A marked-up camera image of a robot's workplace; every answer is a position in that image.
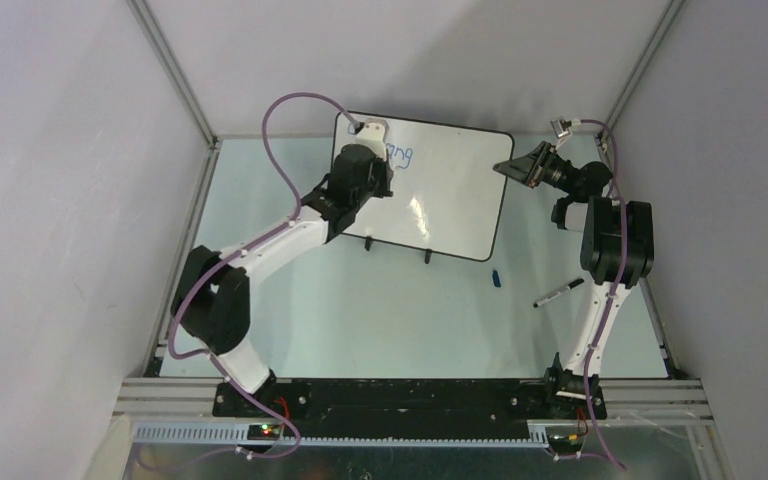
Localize white whiteboard black frame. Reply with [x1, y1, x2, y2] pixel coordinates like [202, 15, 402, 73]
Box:
[346, 115, 515, 262]

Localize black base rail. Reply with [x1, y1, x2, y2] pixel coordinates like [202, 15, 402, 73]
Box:
[212, 378, 591, 439]

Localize grey cable duct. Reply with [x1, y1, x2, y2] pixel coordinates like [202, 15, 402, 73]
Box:
[133, 421, 549, 449]

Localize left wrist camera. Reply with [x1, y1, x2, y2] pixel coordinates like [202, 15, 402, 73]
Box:
[352, 117, 389, 162]

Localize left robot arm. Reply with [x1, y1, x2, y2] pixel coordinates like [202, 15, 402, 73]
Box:
[170, 141, 393, 417]

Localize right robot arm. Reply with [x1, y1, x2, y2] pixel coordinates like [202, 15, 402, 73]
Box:
[493, 142, 654, 418]

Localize wire whiteboard stand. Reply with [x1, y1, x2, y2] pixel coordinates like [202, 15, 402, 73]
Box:
[363, 236, 434, 265]

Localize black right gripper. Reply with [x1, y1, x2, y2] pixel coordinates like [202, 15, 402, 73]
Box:
[495, 140, 579, 196]

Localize black marker pen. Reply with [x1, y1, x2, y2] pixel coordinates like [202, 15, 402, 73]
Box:
[532, 277, 584, 309]

